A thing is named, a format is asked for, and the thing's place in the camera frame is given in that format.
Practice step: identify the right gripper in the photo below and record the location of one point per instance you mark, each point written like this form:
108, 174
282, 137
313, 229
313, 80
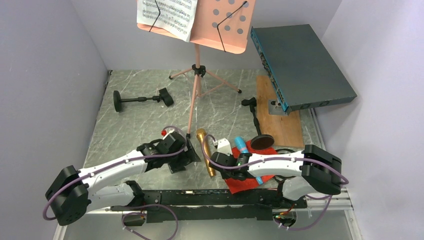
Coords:
225, 175

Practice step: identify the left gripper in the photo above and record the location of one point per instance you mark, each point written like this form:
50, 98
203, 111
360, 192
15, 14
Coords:
187, 157

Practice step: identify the gold toy microphone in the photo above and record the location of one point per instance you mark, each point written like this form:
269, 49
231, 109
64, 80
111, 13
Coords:
201, 137

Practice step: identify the blue toy microphone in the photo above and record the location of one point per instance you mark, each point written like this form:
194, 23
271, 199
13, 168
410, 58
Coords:
242, 148

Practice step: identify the black desktop mic stand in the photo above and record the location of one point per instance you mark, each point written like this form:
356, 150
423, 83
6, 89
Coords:
261, 141
163, 96

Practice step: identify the white sheet music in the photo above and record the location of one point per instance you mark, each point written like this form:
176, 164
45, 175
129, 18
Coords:
172, 18

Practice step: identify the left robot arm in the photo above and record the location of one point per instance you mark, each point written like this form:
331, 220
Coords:
75, 192

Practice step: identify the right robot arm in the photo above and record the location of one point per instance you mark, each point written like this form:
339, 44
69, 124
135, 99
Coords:
308, 171

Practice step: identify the wooden board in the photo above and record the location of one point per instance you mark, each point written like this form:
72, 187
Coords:
285, 129

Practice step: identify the dark blue audio box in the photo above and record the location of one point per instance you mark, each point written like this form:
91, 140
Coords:
302, 72

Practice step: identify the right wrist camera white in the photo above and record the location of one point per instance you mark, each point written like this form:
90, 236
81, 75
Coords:
223, 146

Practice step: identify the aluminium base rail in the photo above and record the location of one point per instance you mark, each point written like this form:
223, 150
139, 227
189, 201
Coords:
203, 204

